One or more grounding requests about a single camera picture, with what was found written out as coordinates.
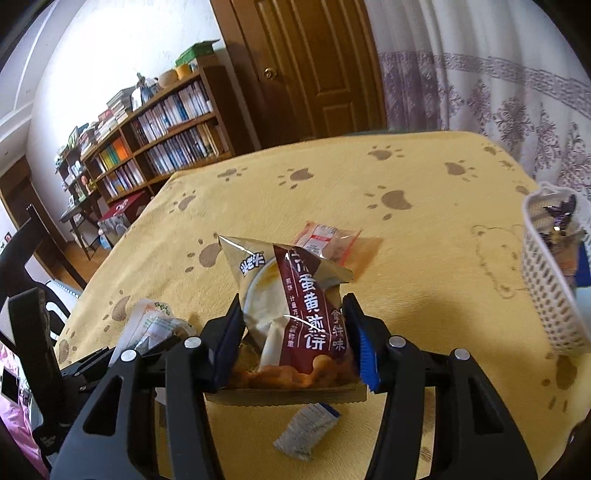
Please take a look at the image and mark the green cardboard box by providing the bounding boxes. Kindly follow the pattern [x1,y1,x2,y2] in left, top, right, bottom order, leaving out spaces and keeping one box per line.
[175,41,221,66]

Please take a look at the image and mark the brown tan cookie snack packet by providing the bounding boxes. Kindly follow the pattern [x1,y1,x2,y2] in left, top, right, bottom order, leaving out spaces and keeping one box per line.
[205,234,369,407]

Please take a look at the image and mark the pack of clear bottles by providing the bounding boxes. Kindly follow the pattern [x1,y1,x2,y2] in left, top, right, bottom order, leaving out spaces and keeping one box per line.
[96,215,131,251]

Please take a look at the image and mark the brown wooden door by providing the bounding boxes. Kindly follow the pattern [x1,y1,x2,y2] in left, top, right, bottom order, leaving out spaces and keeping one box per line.
[210,0,389,149]

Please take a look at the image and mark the wooden bookshelf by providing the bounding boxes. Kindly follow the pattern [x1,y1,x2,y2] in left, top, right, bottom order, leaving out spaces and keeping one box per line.
[81,65,259,208]

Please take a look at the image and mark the red box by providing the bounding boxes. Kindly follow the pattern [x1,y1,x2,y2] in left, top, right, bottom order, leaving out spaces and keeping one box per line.
[100,191,151,223]

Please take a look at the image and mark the blue figurine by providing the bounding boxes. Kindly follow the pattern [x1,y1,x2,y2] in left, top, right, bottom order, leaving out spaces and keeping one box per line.
[134,73,160,105]

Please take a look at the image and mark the pink cloth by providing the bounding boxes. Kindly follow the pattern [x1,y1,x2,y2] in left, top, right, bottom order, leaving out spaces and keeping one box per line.
[0,342,51,480]

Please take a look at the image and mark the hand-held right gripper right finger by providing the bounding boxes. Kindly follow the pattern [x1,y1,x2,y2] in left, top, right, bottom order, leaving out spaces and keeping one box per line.
[342,293,539,480]

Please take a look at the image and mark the small white sachet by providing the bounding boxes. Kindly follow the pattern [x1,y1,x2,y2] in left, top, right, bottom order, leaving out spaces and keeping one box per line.
[273,403,341,462]

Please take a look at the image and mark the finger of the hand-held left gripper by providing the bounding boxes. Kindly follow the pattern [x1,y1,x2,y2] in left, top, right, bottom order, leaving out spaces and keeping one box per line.
[60,346,122,376]

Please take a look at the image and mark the small dark rack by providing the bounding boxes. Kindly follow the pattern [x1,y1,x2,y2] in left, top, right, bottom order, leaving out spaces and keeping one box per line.
[55,134,106,260]

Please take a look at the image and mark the clear packet with red label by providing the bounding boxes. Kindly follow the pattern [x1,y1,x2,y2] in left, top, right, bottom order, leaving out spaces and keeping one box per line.
[294,220,362,266]

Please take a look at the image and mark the pale green white packet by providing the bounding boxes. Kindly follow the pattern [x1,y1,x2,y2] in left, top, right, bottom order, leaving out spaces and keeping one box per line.
[117,299,197,357]

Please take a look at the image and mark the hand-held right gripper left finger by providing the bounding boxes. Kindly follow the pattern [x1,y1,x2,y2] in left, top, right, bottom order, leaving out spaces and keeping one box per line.
[48,293,247,480]

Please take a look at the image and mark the purple candy wrapper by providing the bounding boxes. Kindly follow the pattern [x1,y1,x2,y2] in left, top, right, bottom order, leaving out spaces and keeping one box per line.
[542,194,579,232]

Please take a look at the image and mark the yellow paw print blanket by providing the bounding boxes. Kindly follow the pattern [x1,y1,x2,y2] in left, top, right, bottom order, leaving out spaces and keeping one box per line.
[53,129,591,480]

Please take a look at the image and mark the stack of books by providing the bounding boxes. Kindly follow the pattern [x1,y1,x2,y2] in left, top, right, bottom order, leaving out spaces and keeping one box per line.
[95,88,136,144]

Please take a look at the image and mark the white plastic basket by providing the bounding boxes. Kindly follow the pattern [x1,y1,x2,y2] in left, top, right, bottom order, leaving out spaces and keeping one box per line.
[522,181,591,356]

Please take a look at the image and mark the white purple patterned curtain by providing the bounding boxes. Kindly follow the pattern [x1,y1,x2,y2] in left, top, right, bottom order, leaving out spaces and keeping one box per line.
[365,0,591,206]

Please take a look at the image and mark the rows of shelved books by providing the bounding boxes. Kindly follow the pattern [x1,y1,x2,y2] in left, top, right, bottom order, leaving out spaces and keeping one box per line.
[95,80,222,199]

